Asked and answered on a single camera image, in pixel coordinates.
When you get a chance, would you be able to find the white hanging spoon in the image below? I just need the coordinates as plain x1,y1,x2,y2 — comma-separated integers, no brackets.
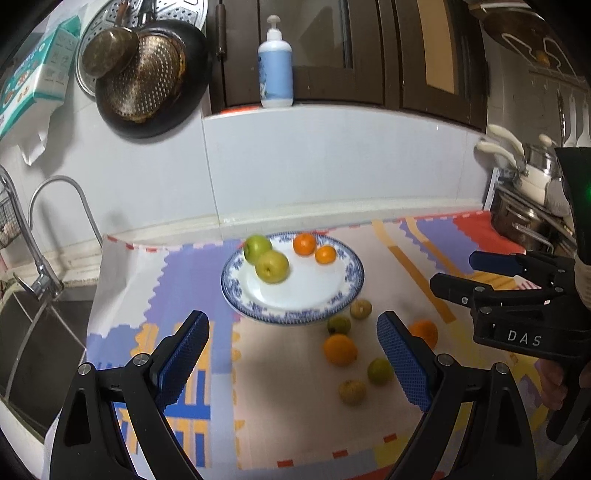
576,100,591,148

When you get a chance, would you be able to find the blue white porcelain plate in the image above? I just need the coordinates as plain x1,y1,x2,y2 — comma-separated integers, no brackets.
221,232,365,325

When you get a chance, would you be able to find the green round lime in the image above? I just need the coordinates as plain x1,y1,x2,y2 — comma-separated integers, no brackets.
367,358,394,386

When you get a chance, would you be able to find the brass perforated strainer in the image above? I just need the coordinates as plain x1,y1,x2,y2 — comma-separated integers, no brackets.
95,31,186,124

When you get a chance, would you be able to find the small green lime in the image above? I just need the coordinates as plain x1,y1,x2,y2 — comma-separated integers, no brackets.
327,315,352,335

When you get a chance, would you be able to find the steel steamer tray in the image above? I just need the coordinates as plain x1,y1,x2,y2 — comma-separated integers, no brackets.
74,0,208,98

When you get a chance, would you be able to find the white pot handle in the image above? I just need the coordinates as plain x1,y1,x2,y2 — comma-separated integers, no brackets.
487,124,525,157
476,140,518,170

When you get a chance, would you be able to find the brownish green lime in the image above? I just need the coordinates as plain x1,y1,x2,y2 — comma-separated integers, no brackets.
349,298,373,320

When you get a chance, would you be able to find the black frying pan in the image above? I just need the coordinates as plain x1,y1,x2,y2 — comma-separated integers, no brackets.
95,19,212,139

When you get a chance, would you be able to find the wire sink basket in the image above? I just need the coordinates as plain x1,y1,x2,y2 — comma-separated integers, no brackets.
0,187,21,249

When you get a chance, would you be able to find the small yellowish lime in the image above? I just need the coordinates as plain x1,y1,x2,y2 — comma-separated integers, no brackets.
339,380,367,406

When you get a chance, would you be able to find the large orange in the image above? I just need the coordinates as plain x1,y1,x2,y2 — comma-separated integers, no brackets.
409,320,439,350

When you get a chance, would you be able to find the stainless steel pot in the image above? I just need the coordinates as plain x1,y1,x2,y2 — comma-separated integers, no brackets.
490,185,576,258

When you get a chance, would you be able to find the small orange mandarin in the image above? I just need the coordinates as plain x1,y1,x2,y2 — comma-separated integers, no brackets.
293,232,317,256

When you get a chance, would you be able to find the small brass ladle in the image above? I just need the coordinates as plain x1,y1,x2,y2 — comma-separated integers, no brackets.
81,1,139,79

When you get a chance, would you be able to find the chrome kitchen faucet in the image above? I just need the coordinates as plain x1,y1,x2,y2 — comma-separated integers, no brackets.
13,175,105,301

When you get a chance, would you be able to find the orange lemon-shaped citrus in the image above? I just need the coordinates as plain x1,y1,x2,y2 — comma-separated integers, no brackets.
322,334,359,367

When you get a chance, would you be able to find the steel kitchen sink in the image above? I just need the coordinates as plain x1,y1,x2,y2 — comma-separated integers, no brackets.
1,286,96,439

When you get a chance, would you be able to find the white lidded pot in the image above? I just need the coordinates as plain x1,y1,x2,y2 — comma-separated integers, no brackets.
517,143,571,218

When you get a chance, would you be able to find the teal white cardboard box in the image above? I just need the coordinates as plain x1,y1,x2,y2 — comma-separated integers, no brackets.
1,15,81,137

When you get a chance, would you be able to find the person's right hand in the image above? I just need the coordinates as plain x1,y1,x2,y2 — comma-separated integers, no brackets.
535,359,567,411

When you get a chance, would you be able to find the large green apple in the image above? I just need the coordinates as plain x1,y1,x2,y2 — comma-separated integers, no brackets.
256,250,290,284

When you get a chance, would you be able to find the blue white soap bottle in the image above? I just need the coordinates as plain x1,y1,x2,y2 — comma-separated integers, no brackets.
257,14,294,108

